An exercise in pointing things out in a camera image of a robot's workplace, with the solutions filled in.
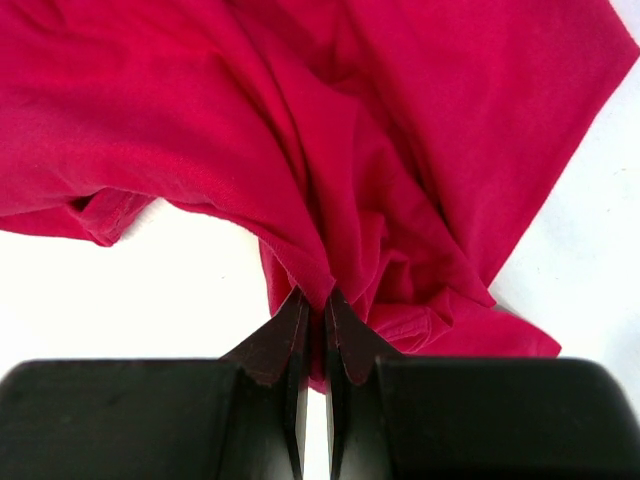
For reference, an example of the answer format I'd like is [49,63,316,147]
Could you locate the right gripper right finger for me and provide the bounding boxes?
[324,291,639,479]

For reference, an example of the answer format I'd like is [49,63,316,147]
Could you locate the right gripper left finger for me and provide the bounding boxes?
[1,290,310,479]

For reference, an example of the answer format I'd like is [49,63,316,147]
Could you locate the red t-shirt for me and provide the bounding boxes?
[0,0,640,396]

